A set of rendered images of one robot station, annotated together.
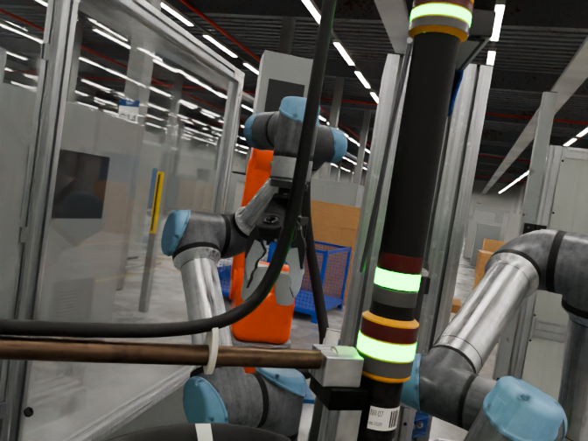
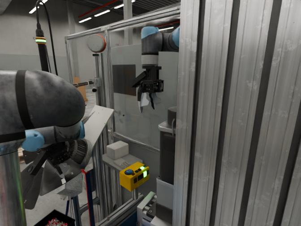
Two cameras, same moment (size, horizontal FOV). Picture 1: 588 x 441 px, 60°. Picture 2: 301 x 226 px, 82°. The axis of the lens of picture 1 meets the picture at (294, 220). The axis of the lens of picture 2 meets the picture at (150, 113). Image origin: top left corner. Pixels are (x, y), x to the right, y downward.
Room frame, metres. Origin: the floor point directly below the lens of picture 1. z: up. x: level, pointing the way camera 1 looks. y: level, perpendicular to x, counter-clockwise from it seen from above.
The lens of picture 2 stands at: (1.31, -0.69, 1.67)
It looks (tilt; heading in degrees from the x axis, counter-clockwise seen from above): 15 degrees down; 116
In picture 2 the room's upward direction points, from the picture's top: straight up
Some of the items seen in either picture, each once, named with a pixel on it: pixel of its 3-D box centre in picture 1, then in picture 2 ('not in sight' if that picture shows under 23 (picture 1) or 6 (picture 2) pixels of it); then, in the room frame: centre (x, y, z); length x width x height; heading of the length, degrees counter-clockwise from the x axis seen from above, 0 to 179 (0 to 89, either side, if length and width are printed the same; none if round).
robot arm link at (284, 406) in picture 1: (275, 395); not in sight; (1.13, -0.02, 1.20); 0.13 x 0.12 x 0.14; 124
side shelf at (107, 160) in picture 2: not in sight; (119, 159); (0.42, 0.48, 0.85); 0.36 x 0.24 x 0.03; 165
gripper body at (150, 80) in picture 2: (285, 213); (151, 79); (0.97, 0.02, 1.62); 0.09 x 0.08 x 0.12; 165
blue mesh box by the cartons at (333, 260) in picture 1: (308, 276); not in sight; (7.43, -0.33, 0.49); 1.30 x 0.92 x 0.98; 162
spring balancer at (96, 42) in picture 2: not in sight; (96, 43); (0.14, 0.59, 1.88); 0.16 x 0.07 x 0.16; 20
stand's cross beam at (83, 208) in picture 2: not in sight; (88, 205); (0.32, 0.16, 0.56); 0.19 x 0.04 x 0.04; 75
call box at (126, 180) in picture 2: not in sight; (135, 176); (0.81, 0.11, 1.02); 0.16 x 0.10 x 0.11; 75
